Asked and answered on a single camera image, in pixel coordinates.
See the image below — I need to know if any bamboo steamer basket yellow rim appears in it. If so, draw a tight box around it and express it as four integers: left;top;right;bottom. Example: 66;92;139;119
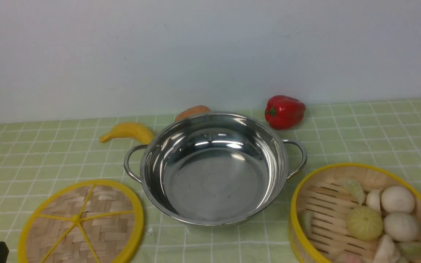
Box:
288;163;421;263

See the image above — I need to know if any white round bun upper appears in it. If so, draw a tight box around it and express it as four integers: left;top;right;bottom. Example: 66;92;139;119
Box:
380;185;416;214

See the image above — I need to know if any woven bamboo steamer lid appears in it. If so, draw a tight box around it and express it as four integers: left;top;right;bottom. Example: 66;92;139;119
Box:
17;180;145;263

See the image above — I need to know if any green checkered tablecloth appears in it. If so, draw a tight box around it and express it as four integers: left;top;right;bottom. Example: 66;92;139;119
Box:
0;99;421;263

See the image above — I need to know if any white round bun lower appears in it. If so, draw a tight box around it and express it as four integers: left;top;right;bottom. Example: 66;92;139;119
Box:
384;213;420;242

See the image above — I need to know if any pale green dumpling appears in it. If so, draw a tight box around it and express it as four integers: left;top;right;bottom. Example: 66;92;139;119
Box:
396;241;421;261
337;178;366;205

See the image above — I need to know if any white folded dumpling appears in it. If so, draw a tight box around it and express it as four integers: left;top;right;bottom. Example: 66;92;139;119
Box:
372;234;401;263

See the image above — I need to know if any stainless steel pot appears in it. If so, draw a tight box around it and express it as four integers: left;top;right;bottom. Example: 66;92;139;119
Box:
124;112;307;226

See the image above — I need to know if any yellow banana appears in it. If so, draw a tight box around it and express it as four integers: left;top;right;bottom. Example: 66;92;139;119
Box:
99;122;155;145

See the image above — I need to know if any red bell pepper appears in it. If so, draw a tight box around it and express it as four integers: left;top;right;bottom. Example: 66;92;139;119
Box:
264;95;306;130

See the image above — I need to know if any pale green dumpling top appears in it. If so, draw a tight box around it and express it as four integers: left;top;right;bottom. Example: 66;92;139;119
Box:
337;178;366;205

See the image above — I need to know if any green round bun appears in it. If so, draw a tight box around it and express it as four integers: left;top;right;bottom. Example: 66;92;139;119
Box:
346;206;384;241

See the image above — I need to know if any white round bun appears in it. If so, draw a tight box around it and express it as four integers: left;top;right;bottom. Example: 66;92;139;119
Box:
380;185;416;214
384;213;420;242

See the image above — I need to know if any pink peach bun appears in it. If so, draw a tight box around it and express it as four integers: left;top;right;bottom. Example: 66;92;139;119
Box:
333;252;363;263

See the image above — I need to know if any small white garlic bun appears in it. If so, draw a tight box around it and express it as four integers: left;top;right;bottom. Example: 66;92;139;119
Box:
365;188;382;214

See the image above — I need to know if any pale green dumpling right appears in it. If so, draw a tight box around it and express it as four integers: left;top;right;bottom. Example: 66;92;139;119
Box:
396;241;421;261

